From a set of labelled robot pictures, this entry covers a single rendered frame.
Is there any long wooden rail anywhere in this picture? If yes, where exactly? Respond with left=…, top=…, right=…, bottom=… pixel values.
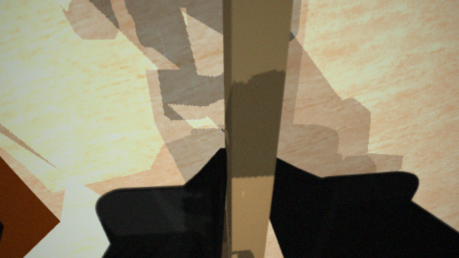
left=222, top=0, right=294, bottom=258

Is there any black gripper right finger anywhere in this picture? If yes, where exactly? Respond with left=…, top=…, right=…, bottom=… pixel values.
left=269, top=158, right=420, bottom=258

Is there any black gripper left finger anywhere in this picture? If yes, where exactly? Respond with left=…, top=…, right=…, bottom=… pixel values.
left=95, top=148, right=227, bottom=258

